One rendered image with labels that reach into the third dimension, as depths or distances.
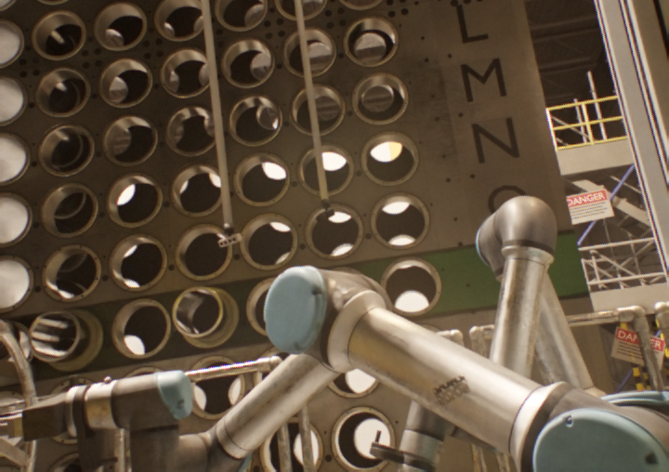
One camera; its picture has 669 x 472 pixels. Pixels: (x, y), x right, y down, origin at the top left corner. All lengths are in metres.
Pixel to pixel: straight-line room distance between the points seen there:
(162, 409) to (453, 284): 2.07
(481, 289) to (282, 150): 1.05
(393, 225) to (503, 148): 0.79
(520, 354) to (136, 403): 0.66
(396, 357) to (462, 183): 2.39
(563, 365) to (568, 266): 1.68
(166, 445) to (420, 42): 2.60
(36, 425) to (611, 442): 0.85
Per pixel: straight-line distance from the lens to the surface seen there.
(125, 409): 1.29
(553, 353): 1.59
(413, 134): 3.37
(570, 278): 3.25
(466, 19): 3.61
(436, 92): 3.45
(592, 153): 11.97
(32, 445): 1.58
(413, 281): 3.80
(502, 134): 3.39
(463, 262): 3.21
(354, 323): 0.99
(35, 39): 4.00
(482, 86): 3.47
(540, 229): 1.49
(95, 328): 3.42
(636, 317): 2.42
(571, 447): 0.83
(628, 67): 1.48
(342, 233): 3.87
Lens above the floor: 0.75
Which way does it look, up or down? 16 degrees up
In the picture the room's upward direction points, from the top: 8 degrees counter-clockwise
